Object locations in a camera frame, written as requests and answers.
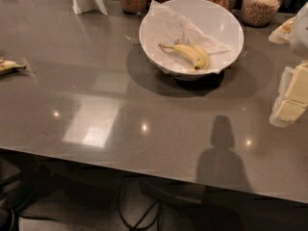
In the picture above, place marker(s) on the white paper liner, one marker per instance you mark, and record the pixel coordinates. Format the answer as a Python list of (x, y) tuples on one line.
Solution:
[(166, 32)]

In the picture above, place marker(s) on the yellow banana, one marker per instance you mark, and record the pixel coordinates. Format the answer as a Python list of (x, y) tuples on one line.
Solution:
[(194, 54)]

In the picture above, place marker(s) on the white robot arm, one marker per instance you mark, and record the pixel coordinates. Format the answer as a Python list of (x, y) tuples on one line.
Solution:
[(294, 32)]

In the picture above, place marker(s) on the glass jar of chickpeas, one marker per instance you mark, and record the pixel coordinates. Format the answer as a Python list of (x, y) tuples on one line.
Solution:
[(259, 13)]

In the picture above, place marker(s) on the black table leg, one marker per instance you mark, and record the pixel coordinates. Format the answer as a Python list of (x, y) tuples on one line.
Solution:
[(33, 180)]

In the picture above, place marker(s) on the banana at left edge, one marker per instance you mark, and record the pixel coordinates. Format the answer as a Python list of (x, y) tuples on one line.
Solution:
[(7, 67)]

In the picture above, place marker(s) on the white bowl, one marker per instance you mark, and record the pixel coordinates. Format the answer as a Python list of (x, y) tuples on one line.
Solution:
[(211, 20)]

